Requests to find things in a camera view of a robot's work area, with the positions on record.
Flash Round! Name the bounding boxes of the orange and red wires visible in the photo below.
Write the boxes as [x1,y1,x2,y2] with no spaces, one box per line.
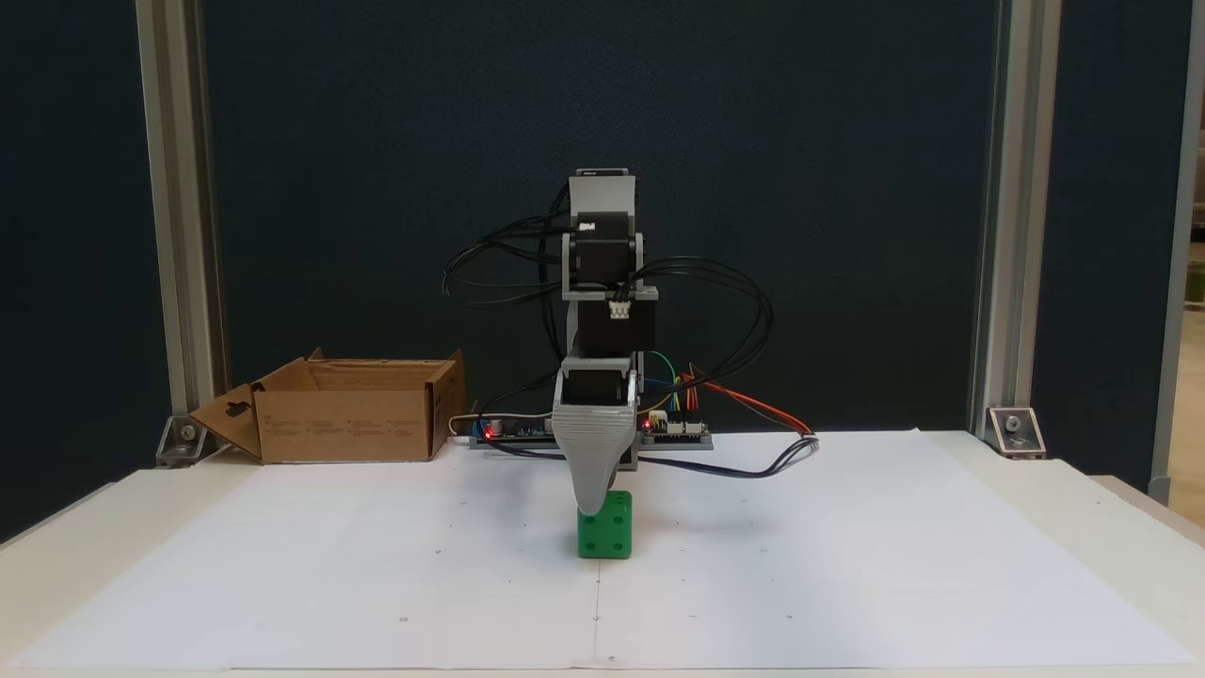
[680,363,816,440]

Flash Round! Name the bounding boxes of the thin aluminium frame post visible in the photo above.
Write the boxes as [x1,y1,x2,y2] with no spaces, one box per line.
[1149,0,1205,507]

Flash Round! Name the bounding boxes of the metal corner bracket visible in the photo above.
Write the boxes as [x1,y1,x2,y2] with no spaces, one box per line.
[154,414,210,469]
[986,406,1048,461]

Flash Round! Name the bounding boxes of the small circuit board with headers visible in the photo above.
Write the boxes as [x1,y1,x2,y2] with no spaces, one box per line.
[640,409,714,451]

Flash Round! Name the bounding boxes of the open cardboard box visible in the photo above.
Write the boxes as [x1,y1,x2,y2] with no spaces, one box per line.
[188,347,469,465]

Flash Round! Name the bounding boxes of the green wire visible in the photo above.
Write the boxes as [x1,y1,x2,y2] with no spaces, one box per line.
[650,350,683,416]

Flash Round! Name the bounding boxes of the black looped arm cables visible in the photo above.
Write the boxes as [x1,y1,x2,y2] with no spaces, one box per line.
[442,182,577,444]

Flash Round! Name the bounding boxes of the black gripper motor cable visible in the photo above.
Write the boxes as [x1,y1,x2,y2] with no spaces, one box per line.
[621,255,776,402]

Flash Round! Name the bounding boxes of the grey wedge-shaped fixed gripper finger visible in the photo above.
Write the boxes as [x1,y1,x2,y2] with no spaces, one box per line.
[550,403,637,517]

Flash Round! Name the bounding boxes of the long black cable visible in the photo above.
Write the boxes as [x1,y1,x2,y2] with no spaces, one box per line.
[488,433,821,480]

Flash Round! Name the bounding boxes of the blue circuit board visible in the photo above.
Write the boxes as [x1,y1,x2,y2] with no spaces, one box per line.
[471,412,558,449]

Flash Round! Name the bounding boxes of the green die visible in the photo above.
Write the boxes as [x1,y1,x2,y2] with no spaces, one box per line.
[576,489,634,560]

